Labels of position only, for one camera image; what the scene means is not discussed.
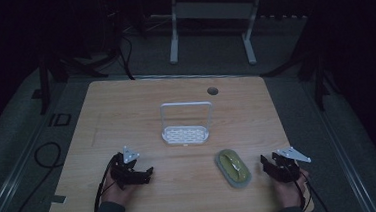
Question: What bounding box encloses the metal floor rail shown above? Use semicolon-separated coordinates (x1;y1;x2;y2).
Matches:
303;76;376;212
0;83;81;212

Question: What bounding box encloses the white drain rack with handle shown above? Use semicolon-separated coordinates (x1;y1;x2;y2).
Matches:
158;99;216;148

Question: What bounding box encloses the person's left hand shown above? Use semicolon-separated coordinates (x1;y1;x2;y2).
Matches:
99;172;141;208

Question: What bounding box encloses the person's right hand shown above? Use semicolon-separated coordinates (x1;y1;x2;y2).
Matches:
272;167;313;210

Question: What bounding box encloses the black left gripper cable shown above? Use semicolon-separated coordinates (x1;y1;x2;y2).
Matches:
89;154;121;212

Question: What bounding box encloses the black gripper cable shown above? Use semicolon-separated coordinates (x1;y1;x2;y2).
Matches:
89;154;121;212
290;166;332;212

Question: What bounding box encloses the black tripod stand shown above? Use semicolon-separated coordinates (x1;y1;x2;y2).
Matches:
26;30;127;117
255;15;343;117

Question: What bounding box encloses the black floor cable loop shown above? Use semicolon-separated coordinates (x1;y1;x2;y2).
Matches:
3;140;67;212

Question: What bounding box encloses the grey tape piece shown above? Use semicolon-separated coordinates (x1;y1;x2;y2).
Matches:
49;193;68;206

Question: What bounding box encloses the white metal table frame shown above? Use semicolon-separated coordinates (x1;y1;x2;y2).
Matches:
165;0;268;72

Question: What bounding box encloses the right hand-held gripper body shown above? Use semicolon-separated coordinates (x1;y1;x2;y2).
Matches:
268;144;315;185

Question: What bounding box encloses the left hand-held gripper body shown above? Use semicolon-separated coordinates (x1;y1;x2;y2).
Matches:
108;144;149;189

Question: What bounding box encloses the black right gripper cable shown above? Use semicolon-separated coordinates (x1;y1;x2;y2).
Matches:
290;166;332;212

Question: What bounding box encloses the black hanging cable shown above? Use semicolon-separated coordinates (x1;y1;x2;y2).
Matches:
116;32;137;82

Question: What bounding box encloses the green oval soap box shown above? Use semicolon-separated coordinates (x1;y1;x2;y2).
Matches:
213;147;254;190

